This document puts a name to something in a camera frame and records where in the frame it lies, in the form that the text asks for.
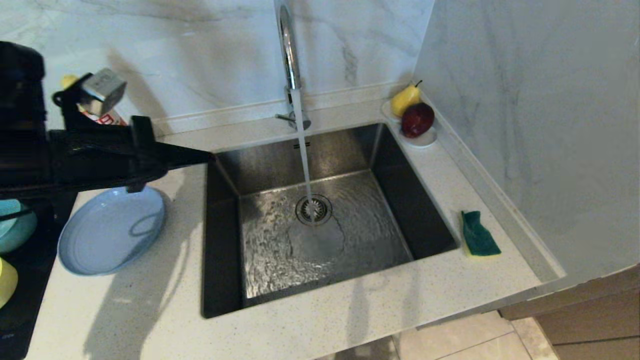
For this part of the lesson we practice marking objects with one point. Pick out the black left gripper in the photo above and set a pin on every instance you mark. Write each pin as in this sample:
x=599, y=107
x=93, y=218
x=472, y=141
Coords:
x=142, y=150

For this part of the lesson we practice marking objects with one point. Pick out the white orange dish soap bottle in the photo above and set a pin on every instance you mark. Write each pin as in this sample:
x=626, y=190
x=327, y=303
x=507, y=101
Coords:
x=107, y=119

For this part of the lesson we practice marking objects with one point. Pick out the blue-grey plate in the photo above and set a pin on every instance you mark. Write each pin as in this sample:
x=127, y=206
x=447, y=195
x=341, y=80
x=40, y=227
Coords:
x=112, y=235

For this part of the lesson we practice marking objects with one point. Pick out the chrome faucet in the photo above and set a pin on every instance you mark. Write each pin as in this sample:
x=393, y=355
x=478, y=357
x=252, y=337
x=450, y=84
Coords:
x=289, y=50

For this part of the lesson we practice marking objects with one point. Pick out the teal plastic bowl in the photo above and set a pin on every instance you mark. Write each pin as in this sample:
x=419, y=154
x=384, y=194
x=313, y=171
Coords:
x=15, y=230

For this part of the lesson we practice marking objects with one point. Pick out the yellow plastic bowl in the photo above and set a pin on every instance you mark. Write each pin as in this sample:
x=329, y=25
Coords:
x=7, y=282

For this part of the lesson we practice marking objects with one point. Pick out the yellow sponge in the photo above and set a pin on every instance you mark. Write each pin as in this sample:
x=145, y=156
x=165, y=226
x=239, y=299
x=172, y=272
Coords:
x=477, y=237

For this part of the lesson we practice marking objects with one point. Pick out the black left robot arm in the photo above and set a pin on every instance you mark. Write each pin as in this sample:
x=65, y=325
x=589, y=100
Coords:
x=30, y=150

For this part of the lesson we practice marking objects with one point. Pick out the round metal sink drain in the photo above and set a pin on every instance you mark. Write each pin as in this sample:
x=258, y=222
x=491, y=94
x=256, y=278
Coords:
x=322, y=207

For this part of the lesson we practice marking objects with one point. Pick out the stainless steel sink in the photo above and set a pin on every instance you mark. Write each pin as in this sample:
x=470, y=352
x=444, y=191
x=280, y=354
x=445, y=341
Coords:
x=350, y=240

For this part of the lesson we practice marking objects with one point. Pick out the running water stream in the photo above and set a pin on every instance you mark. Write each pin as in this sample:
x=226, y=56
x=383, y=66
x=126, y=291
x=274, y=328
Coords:
x=303, y=150

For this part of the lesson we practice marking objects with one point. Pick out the yellow pear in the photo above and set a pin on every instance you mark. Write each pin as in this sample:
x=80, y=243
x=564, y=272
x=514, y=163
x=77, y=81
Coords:
x=404, y=99

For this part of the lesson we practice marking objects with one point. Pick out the dark red apple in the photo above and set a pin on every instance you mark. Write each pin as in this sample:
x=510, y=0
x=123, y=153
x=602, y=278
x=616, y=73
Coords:
x=417, y=120

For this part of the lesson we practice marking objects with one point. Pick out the black induction cooktop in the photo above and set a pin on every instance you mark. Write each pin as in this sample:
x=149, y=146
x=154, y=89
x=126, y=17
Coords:
x=20, y=325

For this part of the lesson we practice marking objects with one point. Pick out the small white dish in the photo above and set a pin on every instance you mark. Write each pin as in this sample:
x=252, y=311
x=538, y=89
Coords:
x=427, y=140

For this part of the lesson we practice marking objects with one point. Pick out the wooden cabinet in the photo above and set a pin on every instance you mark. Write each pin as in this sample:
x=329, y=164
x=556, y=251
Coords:
x=590, y=325

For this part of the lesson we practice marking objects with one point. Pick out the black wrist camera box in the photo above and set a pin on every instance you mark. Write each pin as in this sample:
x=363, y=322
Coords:
x=97, y=92

